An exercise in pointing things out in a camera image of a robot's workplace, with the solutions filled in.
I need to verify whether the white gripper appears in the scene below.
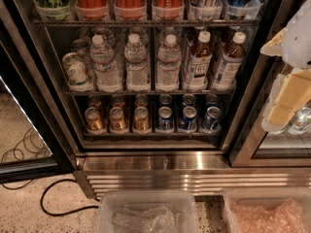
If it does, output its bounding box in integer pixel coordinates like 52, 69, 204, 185
260, 0, 311, 132

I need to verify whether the orange can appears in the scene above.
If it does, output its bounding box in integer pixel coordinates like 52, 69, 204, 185
111, 95, 125, 109
134, 107, 151, 130
109, 107, 127, 131
135, 94, 149, 108
86, 95, 102, 111
85, 107, 105, 131

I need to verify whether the silver can behind door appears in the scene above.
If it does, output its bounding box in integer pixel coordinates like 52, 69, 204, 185
288, 107, 311, 135

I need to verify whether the blue can back right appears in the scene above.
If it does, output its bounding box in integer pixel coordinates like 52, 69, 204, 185
205, 93, 219, 108

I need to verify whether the right fridge glass door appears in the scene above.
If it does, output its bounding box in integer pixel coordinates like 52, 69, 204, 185
228, 0, 311, 168

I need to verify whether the blue can front right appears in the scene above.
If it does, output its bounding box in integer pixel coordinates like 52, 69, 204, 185
201, 106, 222, 131

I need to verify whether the blue can back middle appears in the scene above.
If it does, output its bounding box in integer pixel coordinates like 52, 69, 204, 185
182, 93, 196, 108

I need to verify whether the blue can front middle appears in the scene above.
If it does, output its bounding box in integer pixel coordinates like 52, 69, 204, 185
178, 106, 197, 130

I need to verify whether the blue can back left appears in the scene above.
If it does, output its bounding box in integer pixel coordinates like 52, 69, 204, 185
158, 94, 172, 108

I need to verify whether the blue can front left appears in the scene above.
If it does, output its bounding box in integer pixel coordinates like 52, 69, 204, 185
156, 107, 173, 131

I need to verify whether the stainless steel fridge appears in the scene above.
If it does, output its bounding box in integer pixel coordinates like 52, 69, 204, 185
6, 0, 311, 200

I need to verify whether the red cola can middle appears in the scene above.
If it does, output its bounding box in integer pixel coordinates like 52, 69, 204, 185
117, 0, 145, 19

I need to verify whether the silver can behind green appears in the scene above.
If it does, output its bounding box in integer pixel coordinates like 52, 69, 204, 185
71, 39, 92, 70

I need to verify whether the red cola can left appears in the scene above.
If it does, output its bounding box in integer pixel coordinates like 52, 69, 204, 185
76, 0, 107, 20

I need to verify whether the green white can front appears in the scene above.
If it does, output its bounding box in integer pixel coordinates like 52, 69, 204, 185
62, 52, 90, 85

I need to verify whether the open fridge glass door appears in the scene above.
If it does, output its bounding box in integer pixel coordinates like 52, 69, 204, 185
0, 0, 75, 184

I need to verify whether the tea bottle right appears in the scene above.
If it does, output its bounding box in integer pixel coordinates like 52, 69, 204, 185
211, 31, 246, 91

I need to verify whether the tea bottle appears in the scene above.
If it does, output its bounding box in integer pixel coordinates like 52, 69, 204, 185
184, 31, 212, 91
211, 31, 246, 91

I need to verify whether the tea bottle left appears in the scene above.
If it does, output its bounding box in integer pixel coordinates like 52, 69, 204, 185
184, 31, 212, 91

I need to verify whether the water bottle right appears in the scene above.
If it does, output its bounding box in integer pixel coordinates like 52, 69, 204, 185
155, 34, 182, 91

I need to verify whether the water bottle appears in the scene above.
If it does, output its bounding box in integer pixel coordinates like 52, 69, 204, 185
90, 35, 122, 92
155, 34, 182, 91
124, 33, 150, 91

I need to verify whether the clear plastic bin right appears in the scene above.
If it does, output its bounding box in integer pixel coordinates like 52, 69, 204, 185
223, 187, 311, 233

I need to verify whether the clear plastic bin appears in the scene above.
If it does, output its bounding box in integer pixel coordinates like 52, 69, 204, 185
223, 187, 311, 233
94, 189, 198, 233

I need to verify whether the pink bubble wrap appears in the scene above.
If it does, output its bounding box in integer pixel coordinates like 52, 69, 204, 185
230, 198, 309, 233

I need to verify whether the water bottle middle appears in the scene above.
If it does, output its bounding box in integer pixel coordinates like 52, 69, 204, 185
124, 33, 150, 91

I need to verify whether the water bottle left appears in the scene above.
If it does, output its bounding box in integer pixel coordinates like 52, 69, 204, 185
90, 35, 122, 92

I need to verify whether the clear bubble wrap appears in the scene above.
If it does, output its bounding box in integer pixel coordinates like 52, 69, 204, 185
112, 206, 181, 233

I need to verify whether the clear plastic bin left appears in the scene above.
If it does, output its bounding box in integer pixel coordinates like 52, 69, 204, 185
94, 189, 198, 233

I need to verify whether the black power cable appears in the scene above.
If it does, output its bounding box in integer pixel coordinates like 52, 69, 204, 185
1, 178, 100, 217

